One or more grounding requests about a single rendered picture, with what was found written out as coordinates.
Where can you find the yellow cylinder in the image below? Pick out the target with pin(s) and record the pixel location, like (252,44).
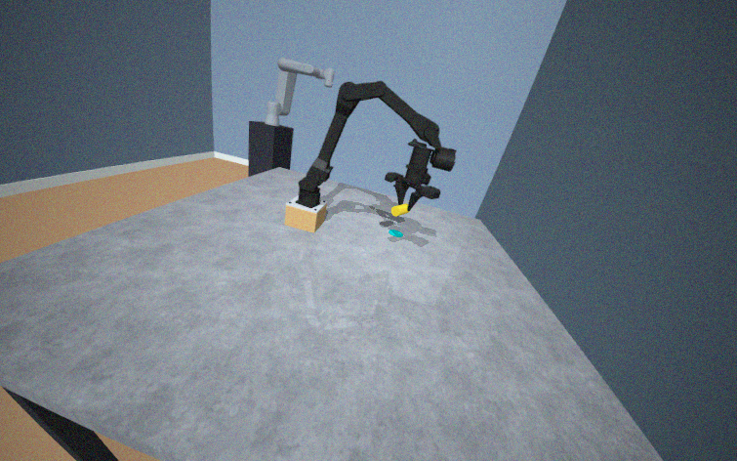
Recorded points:
(399,210)

